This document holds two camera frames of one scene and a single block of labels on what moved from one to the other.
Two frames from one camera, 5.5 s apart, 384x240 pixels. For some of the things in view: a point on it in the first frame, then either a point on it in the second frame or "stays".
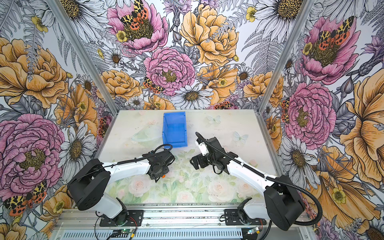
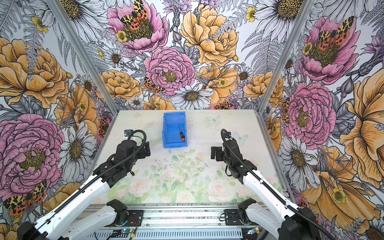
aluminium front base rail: (155, 218) stays
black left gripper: (165, 170) to (147, 151)
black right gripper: (201, 158) to (219, 150)
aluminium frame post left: (55, 8) stays
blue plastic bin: (174, 129) stays
